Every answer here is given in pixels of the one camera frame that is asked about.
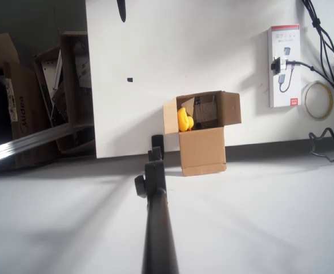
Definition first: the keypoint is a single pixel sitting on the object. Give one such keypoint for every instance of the small black webcam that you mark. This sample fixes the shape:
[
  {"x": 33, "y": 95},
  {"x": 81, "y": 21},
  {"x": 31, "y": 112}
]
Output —
[{"x": 275, "y": 66}]

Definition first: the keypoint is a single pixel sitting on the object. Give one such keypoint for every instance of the clear tape roll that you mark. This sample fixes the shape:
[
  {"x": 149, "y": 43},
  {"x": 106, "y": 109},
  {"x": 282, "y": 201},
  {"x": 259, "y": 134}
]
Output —
[{"x": 330, "y": 104}]

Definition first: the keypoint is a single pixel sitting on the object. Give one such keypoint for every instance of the perforated metal plate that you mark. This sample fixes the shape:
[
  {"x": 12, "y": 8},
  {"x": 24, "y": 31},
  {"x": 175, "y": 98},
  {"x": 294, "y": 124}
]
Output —
[{"x": 50, "y": 85}]

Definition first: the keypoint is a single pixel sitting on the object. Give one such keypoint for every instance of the brown Midea cardboard box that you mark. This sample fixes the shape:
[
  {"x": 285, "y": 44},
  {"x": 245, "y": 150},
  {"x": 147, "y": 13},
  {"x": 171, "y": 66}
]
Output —
[{"x": 27, "y": 100}]

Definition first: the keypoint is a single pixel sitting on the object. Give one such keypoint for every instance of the white red product package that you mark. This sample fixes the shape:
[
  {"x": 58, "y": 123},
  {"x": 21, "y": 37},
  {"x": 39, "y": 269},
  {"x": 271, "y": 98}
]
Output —
[{"x": 292, "y": 85}]

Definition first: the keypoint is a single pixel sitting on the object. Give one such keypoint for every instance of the aluminium extrusion bar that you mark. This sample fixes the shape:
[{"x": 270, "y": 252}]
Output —
[{"x": 27, "y": 142}]

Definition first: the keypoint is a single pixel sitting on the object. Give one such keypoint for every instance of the yellow rubber duck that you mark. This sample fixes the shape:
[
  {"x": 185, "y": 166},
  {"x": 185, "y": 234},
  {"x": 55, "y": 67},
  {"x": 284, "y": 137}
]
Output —
[{"x": 184, "y": 118}]

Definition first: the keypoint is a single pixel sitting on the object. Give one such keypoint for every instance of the black camera stand pole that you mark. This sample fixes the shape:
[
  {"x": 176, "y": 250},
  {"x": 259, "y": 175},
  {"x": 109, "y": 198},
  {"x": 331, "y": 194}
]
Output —
[{"x": 158, "y": 228}]

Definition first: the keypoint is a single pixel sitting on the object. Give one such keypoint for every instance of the open cardboard box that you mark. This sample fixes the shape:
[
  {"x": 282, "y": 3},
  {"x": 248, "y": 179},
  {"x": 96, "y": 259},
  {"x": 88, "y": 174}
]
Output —
[{"x": 202, "y": 151}]

